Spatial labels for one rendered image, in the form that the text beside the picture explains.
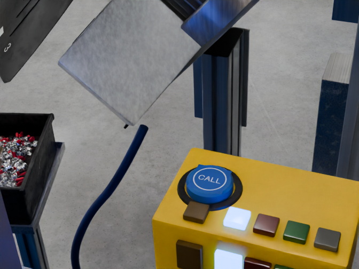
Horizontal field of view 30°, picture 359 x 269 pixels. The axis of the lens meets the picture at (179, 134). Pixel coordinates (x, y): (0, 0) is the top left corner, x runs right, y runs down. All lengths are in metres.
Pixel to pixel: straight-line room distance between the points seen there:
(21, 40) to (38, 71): 1.76
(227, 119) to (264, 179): 0.54
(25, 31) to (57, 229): 1.13
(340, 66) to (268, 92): 1.41
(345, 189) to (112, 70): 0.41
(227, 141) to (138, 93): 0.30
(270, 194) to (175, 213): 0.08
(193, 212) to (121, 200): 1.58
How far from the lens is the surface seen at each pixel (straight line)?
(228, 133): 1.14
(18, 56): 1.01
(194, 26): 0.88
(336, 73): 1.15
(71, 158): 2.31
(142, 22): 0.89
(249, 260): 0.54
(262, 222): 0.54
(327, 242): 0.53
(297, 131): 2.38
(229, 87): 1.08
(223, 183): 0.56
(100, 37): 0.88
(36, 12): 1.02
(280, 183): 0.58
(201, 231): 0.54
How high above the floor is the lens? 1.46
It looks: 38 degrees down
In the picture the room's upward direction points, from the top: 3 degrees counter-clockwise
